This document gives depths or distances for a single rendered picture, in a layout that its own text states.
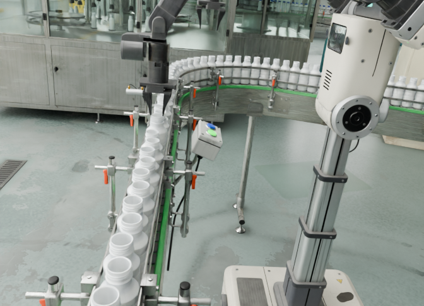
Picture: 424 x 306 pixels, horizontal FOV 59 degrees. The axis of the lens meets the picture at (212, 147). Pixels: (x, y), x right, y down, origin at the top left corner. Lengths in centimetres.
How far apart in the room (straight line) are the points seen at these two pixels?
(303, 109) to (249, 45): 369
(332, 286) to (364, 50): 119
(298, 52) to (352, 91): 487
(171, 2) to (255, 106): 148
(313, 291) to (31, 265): 155
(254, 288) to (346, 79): 108
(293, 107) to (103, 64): 235
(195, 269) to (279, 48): 436
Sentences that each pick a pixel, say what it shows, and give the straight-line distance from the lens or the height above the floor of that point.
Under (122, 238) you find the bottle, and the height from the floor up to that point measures 116.
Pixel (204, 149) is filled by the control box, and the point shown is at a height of 107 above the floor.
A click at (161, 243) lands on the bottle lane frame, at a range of 90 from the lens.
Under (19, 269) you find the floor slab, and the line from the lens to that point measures 246.
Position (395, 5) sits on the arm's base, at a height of 154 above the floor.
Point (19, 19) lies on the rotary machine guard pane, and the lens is 437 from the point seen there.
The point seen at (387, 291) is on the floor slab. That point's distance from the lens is 257.
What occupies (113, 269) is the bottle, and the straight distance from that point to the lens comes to 62.
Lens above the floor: 155
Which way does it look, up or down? 23 degrees down
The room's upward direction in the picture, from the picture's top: 6 degrees clockwise
